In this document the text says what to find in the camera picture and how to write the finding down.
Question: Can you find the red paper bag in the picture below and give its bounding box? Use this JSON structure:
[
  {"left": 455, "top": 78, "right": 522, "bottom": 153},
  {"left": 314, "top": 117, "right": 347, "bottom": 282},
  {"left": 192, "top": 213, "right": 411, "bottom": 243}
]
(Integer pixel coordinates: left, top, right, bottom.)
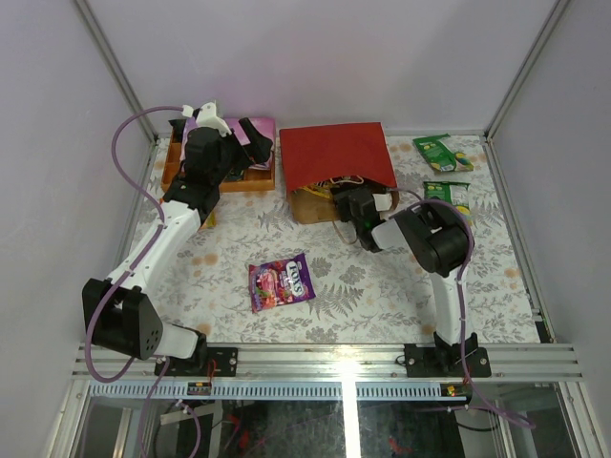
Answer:
[{"left": 279, "top": 122, "right": 397, "bottom": 224}]

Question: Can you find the green snack packet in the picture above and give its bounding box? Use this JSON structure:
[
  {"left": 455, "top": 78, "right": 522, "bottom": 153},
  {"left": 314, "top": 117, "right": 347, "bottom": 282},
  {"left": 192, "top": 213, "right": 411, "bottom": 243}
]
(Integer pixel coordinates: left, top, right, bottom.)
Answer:
[
  {"left": 423, "top": 181, "right": 473, "bottom": 225},
  {"left": 412, "top": 134, "right": 474, "bottom": 173}
]

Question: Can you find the purple candy packet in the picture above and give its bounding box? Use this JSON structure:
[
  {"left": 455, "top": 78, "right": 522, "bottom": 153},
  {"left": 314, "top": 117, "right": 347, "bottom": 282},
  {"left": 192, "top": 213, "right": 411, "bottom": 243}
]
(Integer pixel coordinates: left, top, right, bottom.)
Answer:
[{"left": 248, "top": 253, "right": 316, "bottom": 313}]

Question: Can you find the yellow chocolate candy packet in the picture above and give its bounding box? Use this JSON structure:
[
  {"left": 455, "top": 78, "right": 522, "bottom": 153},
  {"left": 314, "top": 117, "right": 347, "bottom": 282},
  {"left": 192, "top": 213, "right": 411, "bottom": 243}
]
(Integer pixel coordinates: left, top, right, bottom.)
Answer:
[{"left": 301, "top": 180, "right": 333, "bottom": 199}]

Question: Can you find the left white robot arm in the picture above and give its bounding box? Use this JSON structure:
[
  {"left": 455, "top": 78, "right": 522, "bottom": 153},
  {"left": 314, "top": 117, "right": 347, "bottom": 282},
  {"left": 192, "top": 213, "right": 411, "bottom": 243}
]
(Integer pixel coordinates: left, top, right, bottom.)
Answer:
[{"left": 82, "top": 117, "right": 273, "bottom": 377}]

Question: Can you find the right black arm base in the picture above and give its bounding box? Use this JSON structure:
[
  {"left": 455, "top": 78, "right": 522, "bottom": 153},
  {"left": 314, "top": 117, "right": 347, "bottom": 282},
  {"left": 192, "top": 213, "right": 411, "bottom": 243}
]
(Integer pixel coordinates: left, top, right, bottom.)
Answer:
[{"left": 404, "top": 332, "right": 492, "bottom": 378}]

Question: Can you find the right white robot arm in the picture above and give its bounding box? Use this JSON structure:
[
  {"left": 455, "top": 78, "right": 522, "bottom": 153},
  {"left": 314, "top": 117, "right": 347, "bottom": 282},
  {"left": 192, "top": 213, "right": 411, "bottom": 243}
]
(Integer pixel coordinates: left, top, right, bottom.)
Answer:
[{"left": 332, "top": 187, "right": 474, "bottom": 377}]

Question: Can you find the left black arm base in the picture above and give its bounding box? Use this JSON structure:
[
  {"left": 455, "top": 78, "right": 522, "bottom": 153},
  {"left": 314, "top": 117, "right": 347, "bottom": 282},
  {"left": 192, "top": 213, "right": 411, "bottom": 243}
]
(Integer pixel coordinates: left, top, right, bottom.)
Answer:
[{"left": 164, "top": 345, "right": 239, "bottom": 379}]

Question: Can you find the purple folded cloth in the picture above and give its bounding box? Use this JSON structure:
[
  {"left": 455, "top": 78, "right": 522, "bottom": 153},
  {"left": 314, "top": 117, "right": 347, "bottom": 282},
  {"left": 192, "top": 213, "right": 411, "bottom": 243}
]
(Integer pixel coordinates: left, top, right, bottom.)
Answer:
[{"left": 179, "top": 117, "right": 276, "bottom": 171}]

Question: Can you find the orange wooden tray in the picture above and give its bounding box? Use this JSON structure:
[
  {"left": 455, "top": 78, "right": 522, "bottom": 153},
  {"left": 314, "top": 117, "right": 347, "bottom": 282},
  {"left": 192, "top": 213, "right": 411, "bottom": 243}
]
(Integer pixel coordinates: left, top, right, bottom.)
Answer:
[{"left": 160, "top": 128, "right": 275, "bottom": 193}]

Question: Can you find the floral table mat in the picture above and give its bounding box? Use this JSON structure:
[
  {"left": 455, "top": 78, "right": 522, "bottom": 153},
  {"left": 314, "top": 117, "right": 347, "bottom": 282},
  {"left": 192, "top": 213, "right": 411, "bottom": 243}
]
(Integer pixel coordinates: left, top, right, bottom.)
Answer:
[{"left": 150, "top": 135, "right": 538, "bottom": 344}]

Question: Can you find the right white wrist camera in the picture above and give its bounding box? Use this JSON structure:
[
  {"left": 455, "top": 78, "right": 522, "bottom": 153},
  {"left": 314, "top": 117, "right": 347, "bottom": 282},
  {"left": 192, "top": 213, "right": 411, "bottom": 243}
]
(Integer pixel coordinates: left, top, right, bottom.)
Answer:
[{"left": 372, "top": 192, "right": 397, "bottom": 213}]

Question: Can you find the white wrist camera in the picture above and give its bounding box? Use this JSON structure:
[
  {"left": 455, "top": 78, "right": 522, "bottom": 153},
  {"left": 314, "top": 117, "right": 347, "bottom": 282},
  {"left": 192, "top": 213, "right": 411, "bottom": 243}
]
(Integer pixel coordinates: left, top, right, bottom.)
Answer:
[
  {"left": 192, "top": 101, "right": 232, "bottom": 137},
  {"left": 372, "top": 192, "right": 397, "bottom": 213}
]

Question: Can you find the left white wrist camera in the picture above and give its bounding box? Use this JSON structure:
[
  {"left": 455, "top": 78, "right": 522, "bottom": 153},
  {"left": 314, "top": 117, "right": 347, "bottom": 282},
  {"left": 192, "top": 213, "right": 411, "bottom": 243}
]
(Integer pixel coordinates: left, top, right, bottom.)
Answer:
[{"left": 192, "top": 101, "right": 232, "bottom": 137}]

